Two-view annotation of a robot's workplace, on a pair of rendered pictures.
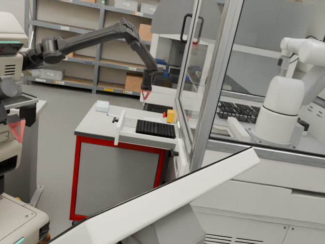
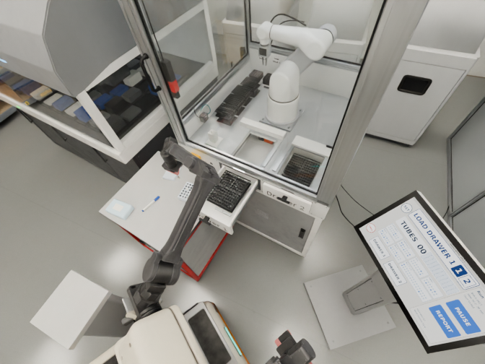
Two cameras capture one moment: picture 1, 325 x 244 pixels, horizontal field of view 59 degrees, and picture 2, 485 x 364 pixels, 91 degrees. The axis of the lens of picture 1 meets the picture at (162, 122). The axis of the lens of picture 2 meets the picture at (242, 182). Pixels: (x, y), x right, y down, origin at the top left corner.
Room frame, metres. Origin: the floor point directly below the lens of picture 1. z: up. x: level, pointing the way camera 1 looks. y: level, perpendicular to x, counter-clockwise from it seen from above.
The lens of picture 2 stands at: (0.95, 0.55, 2.08)
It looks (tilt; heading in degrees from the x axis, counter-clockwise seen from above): 56 degrees down; 311
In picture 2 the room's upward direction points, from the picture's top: 7 degrees counter-clockwise
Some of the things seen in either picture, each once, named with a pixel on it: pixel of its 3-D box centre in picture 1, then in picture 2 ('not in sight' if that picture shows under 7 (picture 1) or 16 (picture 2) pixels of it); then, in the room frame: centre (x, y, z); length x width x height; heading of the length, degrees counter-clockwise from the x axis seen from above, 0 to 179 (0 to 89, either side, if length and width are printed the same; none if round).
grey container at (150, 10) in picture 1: (151, 10); not in sight; (5.40, 0.56, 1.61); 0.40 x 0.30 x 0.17; 101
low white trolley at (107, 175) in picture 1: (120, 167); (180, 221); (1.92, 0.25, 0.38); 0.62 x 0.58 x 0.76; 5
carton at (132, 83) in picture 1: (136, 82); not in sight; (5.39, 0.64, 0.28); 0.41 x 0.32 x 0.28; 101
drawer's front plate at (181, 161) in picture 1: (179, 160); (286, 198); (1.22, -0.11, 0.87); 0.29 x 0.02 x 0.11; 5
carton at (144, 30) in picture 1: (149, 33); not in sight; (5.42, 0.54, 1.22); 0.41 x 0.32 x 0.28; 101
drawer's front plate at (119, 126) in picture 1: (120, 126); (209, 218); (1.51, 0.23, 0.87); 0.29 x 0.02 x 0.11; 5
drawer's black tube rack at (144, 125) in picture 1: (155, 132); (229, 191); (1.52, 0.03, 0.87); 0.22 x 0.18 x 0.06; 95
